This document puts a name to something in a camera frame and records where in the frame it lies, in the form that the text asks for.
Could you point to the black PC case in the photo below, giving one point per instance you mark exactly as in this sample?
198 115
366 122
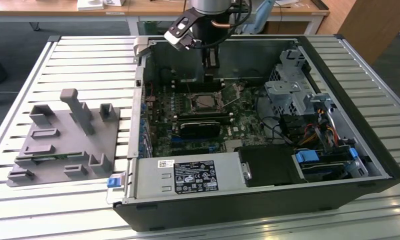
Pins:
220 215

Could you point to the thin metal locking lever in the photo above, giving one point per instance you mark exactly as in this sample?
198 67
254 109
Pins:
188 89

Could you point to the black RAM slot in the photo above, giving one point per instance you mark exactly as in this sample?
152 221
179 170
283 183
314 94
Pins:
196 84
203 115
203 119
196 89

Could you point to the black plastic shroud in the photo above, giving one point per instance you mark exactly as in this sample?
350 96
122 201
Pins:
270 165

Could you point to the green motherboard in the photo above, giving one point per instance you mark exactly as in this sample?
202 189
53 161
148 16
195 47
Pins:
247 120

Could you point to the small blue carrier tab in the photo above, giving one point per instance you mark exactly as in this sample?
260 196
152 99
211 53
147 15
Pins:
352 153

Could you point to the blue plastic latch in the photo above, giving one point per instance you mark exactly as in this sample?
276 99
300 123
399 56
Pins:
114 182

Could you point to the silver chipset heatsink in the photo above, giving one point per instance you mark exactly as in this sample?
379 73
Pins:
236 145

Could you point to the grey parts rack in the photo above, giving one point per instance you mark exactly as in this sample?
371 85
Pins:
69 140

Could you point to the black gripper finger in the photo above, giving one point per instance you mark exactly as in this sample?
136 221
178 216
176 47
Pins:
206 60
216 60

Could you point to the blue disk carrier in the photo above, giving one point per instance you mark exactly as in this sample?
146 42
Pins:
307 156

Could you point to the black graphics card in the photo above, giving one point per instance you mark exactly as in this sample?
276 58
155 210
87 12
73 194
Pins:
200 130

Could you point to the CPU socket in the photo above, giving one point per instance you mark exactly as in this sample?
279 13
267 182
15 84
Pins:
207 111

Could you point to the grey power supply unit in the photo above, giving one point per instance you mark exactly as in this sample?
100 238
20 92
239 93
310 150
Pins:
147 180

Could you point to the silver CPU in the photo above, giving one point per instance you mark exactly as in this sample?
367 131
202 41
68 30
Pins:
206 101

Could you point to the wooden cabinet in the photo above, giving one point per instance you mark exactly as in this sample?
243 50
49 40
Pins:
370 25

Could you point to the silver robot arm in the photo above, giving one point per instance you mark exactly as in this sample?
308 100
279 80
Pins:
210 5

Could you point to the green RAM stick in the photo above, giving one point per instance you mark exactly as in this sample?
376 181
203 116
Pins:
63 156

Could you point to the blue card retention clip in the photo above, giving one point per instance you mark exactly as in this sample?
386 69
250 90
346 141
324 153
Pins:
140 140
140 149
143 130
143 123
142 107

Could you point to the white box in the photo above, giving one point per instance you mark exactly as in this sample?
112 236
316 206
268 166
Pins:
90 6

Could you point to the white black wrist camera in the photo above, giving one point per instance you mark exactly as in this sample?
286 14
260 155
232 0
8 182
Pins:
178 37

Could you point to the long wooden desk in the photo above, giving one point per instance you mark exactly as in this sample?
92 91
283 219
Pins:
53 11

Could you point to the white papers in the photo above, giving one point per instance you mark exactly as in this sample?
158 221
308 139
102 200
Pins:
287 2

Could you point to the silver metal drive cage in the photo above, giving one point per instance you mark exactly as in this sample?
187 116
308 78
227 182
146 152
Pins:
283 97

